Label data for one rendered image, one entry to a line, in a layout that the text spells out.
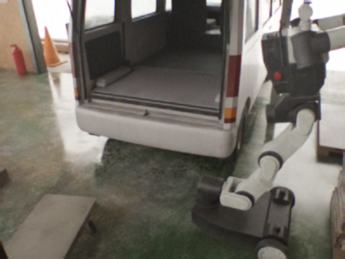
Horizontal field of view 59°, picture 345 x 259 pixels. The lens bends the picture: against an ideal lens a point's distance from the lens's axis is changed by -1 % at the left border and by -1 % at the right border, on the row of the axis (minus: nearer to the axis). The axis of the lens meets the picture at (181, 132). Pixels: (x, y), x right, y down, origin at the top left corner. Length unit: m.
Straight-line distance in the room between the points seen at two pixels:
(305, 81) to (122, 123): 1.55
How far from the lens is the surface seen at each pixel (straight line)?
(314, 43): 1.43
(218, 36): 4.12
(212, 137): 2.35
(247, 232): 2.04
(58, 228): 2.15
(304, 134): 1.75
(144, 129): 2.52
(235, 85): 2.25
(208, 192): 2.10
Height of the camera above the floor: 1.62
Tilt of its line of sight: 28 degrees down
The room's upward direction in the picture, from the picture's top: 1 degrees counter-clockwise
